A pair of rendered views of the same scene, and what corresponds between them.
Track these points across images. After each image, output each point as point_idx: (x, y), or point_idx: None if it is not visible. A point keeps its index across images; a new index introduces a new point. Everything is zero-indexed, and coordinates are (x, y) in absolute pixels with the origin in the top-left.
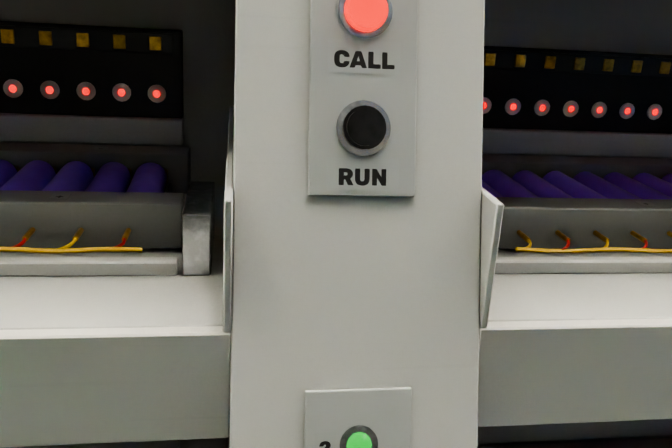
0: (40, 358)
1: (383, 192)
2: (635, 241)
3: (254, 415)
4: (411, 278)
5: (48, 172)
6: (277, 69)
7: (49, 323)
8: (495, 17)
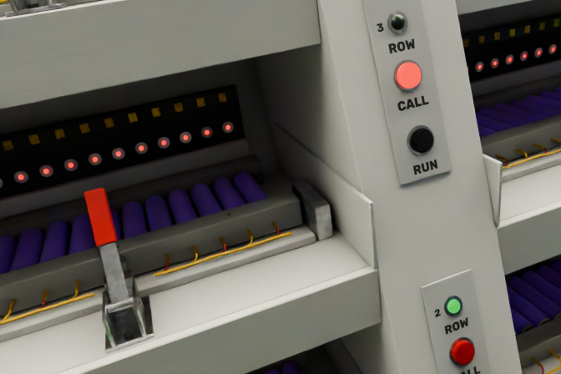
0: (286, 312)
1: (437, 172)
2: (536, 148)
3: (399, 307)
4: (458, 212)
5: (187, 195)
6: (369, 121)
7: (281, 291)
8: None
